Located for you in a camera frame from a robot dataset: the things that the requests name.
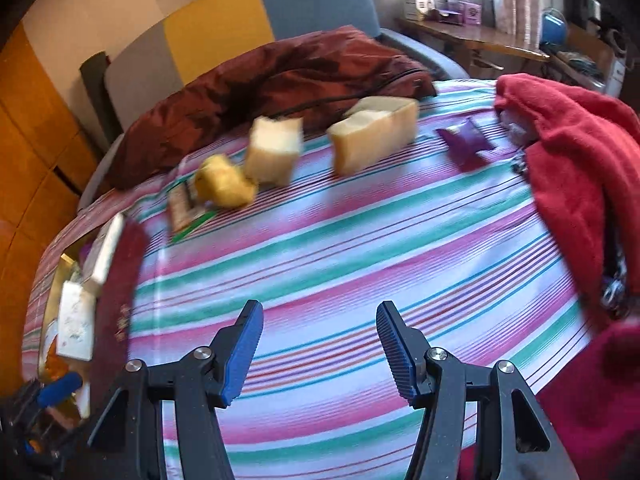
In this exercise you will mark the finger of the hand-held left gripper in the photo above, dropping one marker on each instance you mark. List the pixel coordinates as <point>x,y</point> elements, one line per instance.
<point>60,390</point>

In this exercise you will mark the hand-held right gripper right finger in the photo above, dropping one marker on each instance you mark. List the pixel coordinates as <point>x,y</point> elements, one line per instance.
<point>395,355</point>

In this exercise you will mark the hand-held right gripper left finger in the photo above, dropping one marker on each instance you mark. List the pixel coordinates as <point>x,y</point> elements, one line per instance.
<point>245,355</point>

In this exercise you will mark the white box with hand drawing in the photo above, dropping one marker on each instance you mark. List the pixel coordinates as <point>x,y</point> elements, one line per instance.
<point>76,320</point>

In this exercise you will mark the dark red gift box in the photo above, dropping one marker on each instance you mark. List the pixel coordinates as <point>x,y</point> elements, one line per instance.
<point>120,290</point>

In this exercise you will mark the white printed box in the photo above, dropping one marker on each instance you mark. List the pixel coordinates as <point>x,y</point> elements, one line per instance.
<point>107,250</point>

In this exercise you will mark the small nut snack bar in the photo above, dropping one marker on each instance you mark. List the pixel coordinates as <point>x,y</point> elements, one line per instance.
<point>181,207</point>

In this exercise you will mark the yellow bread lump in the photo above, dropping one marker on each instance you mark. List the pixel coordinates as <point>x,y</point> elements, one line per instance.
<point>222,182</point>

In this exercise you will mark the pale bread cube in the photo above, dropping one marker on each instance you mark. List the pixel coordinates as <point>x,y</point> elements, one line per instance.
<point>406,120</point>
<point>272,150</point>

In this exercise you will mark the yellow sponge block pair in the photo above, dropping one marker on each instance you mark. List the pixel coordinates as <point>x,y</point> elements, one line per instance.
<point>360,145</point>

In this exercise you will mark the purple pillow packet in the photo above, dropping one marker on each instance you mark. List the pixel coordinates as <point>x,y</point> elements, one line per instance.
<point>465,142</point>

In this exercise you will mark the wooden wardrobe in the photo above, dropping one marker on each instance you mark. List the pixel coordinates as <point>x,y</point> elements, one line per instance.
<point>30,135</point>

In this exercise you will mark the red fleece garment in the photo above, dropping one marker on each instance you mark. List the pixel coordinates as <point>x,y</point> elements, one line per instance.
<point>575,170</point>

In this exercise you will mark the dark red padded jacket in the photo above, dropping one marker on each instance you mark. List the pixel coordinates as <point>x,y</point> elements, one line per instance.
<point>280,75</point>

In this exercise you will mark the grey yellow blue headboard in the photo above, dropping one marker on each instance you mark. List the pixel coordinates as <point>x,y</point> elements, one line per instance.
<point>215,35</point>

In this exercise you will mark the wooden side desk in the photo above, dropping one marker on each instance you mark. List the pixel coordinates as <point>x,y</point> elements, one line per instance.
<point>480,35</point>

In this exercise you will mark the small purple box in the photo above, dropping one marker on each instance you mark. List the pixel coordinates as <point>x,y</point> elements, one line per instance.
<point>472,12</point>

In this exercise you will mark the blue bucket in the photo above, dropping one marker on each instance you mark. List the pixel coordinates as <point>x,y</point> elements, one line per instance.
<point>554,26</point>

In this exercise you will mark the pink patterned curtain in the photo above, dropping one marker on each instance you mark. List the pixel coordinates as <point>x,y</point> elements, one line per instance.
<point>515,0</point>

